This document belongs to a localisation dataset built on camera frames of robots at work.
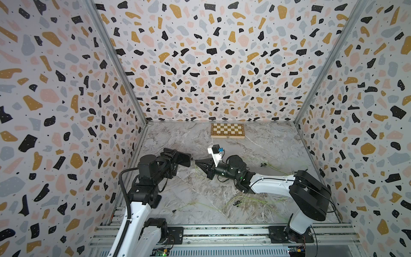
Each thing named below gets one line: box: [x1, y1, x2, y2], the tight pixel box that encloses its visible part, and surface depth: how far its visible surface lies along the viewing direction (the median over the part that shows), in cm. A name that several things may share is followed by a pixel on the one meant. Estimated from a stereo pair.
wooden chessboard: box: [210, 123, 246, 140], surface depth 115 cm
